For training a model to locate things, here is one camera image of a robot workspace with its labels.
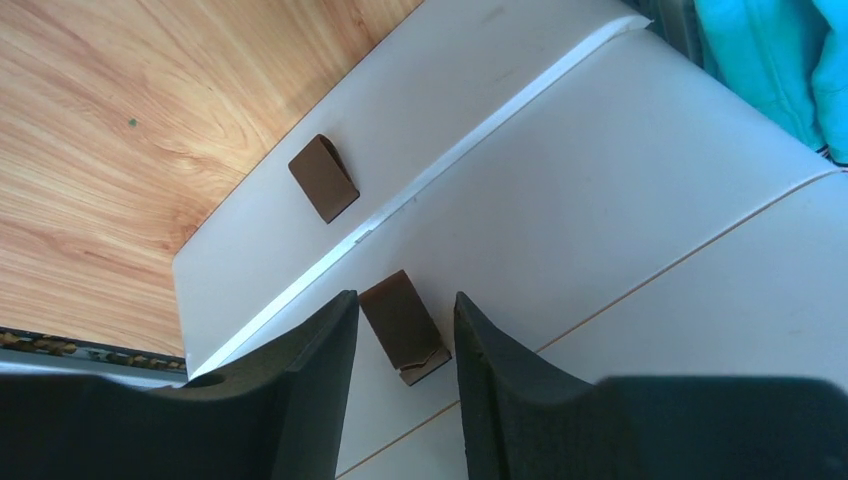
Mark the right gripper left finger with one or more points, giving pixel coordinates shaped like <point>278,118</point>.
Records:
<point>275,413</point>

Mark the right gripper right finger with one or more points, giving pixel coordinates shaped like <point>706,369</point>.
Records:
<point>524,418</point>

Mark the white three-drawer storage unit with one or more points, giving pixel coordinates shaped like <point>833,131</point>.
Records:
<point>602,199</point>

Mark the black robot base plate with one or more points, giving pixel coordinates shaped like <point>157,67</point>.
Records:
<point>25,352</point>

